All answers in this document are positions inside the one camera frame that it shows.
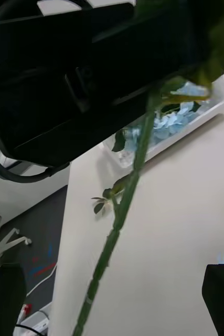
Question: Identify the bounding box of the artificial flower with green stem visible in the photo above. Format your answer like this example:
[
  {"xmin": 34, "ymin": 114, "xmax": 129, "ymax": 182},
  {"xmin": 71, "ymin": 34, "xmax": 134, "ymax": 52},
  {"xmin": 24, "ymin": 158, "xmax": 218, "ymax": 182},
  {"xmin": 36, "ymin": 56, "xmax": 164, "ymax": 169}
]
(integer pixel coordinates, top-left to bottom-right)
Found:
[{"xmin": 72, "ymin": 0, "xmax": 224, "ymax": 336}]

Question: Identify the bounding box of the white power strip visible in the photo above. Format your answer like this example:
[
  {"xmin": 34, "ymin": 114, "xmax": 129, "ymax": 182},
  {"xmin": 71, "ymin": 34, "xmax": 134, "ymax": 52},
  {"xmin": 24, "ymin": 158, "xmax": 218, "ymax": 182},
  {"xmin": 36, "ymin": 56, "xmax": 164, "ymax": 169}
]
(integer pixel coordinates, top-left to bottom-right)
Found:
[{"xmin": 13, "ymin": 301, "xmax": 51, "ymax": 336}]

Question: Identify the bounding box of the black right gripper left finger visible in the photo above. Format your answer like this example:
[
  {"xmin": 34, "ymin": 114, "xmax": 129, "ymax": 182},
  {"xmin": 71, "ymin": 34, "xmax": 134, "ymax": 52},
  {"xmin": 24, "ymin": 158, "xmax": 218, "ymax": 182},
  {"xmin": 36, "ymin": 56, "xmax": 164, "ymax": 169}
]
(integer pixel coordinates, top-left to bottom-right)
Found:
[{"xmin": 0, "ymin": 262, "xmax": 27, "ymax": 336}]

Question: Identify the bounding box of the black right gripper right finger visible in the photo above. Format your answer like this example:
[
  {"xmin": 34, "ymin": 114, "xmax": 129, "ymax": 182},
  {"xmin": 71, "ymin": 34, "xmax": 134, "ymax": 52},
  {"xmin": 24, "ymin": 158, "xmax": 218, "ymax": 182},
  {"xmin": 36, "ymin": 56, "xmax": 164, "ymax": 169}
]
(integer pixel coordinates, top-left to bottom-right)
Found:
[{"xmin": 202, "ymin": 263, "xmax": 224, "ymax": 336}]

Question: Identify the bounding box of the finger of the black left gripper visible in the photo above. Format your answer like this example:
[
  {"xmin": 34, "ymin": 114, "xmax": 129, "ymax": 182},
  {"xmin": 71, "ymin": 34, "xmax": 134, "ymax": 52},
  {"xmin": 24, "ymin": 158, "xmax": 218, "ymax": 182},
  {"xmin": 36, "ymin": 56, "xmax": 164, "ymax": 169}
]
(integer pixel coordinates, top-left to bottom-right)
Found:
[{"xmin": 93, "ymin": 10, "xmax": 204, "ymax": 104}]

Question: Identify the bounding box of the white floor cable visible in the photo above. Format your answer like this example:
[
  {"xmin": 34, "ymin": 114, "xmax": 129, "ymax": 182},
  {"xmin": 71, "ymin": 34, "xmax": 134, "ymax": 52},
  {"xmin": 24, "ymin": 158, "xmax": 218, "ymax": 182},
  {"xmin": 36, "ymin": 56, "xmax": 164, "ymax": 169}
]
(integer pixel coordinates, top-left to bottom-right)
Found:
[{"xmin": 26, "ymin": 264, "xmax": 58, "ymax": 298}]

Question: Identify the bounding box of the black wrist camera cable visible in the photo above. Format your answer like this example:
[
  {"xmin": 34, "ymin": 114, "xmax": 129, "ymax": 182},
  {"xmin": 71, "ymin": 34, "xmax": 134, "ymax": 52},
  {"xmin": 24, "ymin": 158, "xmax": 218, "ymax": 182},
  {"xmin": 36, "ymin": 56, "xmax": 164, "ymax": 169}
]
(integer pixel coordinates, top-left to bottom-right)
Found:
[{"xmin": 0, "ymin": 141, "xmax": 71, "ymax": 184}]

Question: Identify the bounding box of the shallow white box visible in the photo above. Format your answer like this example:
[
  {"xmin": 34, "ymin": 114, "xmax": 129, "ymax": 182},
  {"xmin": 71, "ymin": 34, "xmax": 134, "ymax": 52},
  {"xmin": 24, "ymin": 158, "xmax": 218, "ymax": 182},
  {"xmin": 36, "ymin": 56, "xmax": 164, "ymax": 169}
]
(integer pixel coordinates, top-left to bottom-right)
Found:
[{"xmin": 101, "ymin": 76, "xmax": 224, "ymax": 169}]

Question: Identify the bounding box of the white swivel chair base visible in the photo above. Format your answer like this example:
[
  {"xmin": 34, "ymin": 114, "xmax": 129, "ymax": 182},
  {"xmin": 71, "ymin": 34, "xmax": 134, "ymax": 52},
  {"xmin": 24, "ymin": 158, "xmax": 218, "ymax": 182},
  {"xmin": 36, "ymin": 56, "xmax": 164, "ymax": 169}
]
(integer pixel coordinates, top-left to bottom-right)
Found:
[{"xmin": 0, "ymin": 209, "xmax": 33, "ymax": 274}]

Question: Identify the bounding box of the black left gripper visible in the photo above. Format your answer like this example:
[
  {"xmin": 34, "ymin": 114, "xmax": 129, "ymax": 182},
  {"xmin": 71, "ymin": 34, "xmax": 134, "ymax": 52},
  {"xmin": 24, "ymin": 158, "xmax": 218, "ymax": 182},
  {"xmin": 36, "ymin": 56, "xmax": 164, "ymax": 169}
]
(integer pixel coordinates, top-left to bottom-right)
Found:
[{"xmin": 0, "ymin": 3, "xmax": 154, "ymax": 169}]

